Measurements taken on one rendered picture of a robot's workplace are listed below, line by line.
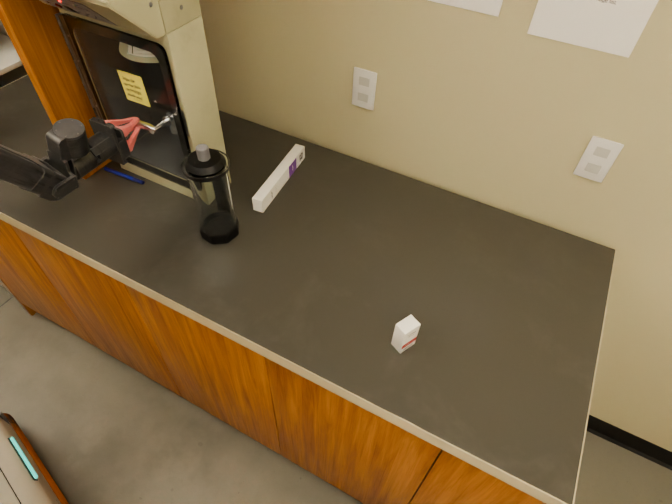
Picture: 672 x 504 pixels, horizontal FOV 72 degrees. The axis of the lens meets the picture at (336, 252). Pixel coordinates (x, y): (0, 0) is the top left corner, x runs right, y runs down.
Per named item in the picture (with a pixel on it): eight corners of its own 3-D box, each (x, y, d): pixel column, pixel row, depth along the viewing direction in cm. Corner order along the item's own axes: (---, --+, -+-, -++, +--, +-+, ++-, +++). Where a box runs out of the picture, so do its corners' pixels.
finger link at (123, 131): (145, 113, 106) (115, 134, 101) (154, 139, 112) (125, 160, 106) (123, 105, 108) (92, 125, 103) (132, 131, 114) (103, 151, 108)
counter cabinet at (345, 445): (135, 223, 252) (69, 65, 185) (506, 397, 194) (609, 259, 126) (29, 314, 213) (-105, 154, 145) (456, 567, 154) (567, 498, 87)
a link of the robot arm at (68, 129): (25, 178, 96) (56, 201, 95) (8, 137, 87) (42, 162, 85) (74, 150, 103) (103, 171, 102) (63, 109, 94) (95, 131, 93)
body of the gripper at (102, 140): (116, 123, 100) (89, 141, 96) (130, 161, 108) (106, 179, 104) (94, 114, 102) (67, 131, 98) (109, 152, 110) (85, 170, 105)
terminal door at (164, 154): (117, 155, 134) (59, 11, 104) (200, 191, 125) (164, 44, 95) (115, 157, 134) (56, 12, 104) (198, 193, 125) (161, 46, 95)
